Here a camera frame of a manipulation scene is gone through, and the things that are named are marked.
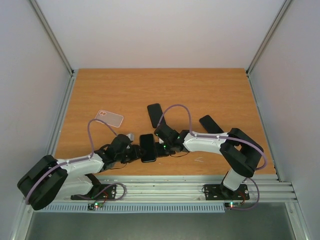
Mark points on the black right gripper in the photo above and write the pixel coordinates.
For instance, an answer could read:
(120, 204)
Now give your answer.
(161, 150)

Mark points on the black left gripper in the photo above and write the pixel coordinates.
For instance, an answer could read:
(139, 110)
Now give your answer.
(137, 154)

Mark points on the dark smartphone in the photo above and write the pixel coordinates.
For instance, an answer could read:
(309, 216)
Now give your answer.
(210, 125)
(147, 148)

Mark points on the white phone case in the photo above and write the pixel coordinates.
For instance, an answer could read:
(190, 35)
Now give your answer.
(112, 119)

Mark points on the black silicone phone case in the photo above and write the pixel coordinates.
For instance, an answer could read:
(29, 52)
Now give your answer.
(155, 112)

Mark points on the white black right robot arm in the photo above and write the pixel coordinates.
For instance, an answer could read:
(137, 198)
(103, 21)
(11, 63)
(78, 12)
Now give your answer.
(240, 151)

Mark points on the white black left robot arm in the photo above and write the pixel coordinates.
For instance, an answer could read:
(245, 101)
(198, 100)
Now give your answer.
(74, 178)

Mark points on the left small circuit board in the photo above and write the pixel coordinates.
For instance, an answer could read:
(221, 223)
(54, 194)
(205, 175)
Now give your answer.
(96, 205)

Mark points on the small circuit board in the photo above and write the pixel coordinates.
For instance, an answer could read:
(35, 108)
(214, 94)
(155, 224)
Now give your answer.
(232, 205)
(96, 205)

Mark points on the right small circuit board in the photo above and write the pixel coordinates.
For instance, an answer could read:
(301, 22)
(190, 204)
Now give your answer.
(232, 205)

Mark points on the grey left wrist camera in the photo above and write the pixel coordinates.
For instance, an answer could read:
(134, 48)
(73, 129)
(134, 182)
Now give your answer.
(131, 136)

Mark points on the aluminium front rail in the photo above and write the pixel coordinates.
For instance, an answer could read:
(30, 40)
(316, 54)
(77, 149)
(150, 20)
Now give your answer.
(188, 188)

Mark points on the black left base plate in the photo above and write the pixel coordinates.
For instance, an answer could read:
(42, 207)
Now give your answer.
(98, 192)

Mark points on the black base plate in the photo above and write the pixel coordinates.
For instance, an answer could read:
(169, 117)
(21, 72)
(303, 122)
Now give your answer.
(98, 192)
(215, 192)

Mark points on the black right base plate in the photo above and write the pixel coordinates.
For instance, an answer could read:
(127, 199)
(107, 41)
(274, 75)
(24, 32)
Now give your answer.
(215, 192)

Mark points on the aluminium frame rail left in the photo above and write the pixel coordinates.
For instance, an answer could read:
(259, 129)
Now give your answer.
(72, 75)

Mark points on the aluminium frame rail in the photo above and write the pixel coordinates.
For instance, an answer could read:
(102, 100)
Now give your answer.
(285, 6)
(72, 75)

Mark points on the grey slotted cable duct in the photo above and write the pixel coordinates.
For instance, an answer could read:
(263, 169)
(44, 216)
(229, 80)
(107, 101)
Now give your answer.
(134, 208)

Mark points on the aluminium frame rail right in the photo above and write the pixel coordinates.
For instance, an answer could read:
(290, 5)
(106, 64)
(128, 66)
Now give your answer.
(285, 6)

